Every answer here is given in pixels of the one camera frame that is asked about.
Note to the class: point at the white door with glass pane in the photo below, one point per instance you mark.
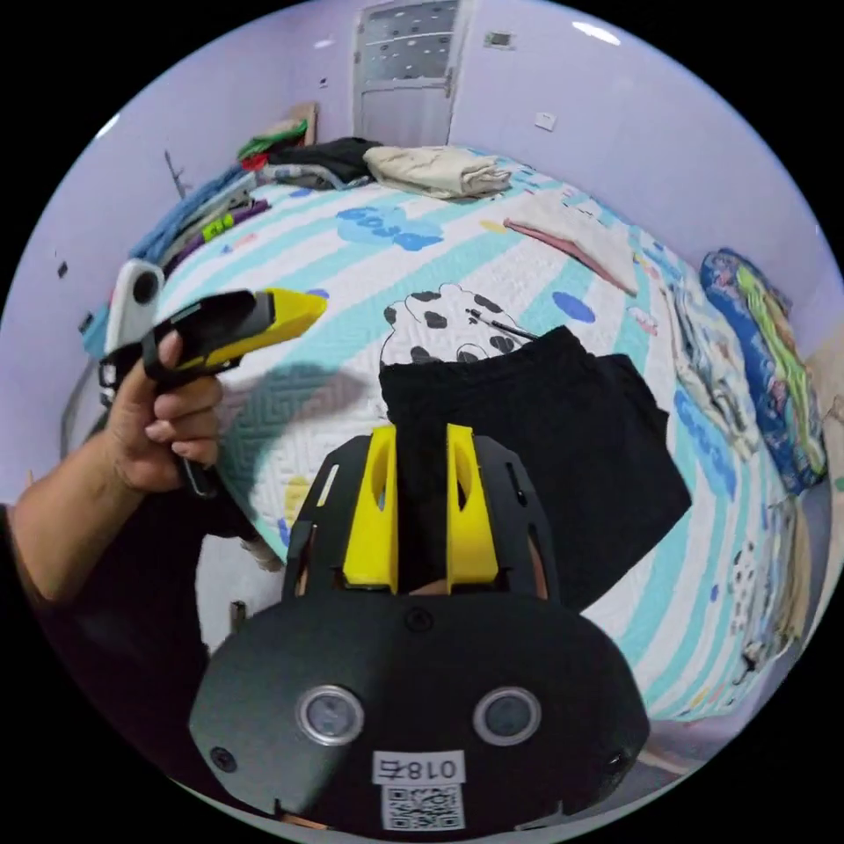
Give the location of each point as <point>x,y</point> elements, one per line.
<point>405,72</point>

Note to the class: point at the person's left forearm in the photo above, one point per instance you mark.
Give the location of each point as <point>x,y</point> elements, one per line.
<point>72,521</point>

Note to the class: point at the light printed folded blanket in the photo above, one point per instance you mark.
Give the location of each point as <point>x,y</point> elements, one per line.
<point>715,369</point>

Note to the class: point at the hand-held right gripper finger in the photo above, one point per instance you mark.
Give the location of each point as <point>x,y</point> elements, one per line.
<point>473,534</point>

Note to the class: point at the black shorts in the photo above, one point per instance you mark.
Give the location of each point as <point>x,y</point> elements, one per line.
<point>560,448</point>

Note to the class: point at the person's body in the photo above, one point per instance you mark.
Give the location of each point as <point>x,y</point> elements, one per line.
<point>132,659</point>

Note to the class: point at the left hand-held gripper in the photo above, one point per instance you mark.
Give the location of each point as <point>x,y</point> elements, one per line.
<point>217,323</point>

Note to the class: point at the white wall switch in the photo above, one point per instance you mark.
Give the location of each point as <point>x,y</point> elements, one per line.
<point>545,120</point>

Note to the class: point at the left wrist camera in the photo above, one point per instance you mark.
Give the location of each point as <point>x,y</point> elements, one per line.
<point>135,297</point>

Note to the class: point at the beige cloth with pink edge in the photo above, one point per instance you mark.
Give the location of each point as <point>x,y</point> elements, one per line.
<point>580,240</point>

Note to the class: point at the pile of clothes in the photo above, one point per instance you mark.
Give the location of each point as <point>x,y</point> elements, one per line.
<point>191,221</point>
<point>422,168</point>

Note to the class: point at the bed with printed striped quilt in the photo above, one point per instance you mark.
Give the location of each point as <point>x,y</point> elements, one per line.
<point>297,435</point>

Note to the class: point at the blue printed pillow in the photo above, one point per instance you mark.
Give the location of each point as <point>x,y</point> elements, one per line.
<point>768,369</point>

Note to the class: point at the person's left hand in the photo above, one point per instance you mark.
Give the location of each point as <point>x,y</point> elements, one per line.
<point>165,428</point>

